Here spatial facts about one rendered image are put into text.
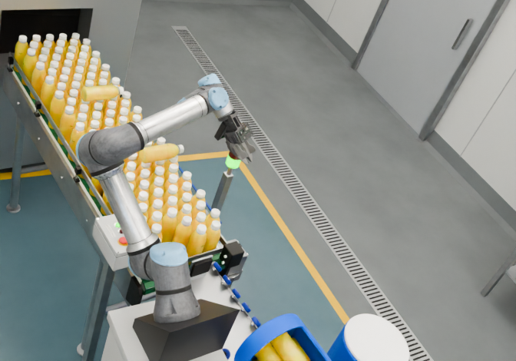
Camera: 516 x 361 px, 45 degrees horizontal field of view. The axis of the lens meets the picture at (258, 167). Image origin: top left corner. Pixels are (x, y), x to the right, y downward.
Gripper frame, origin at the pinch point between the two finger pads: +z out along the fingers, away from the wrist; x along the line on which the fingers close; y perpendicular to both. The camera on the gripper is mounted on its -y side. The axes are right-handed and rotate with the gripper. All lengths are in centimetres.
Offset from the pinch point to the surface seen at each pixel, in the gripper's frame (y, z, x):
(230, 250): -30.5, 38.2, -10.0
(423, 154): -181, 161, 283
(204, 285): -30, 42, -29
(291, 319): 22, 50, -29
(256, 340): 20, 47, -43
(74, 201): -92, -5, -37
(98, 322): -72, 41, -63
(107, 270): -48, 17, -54
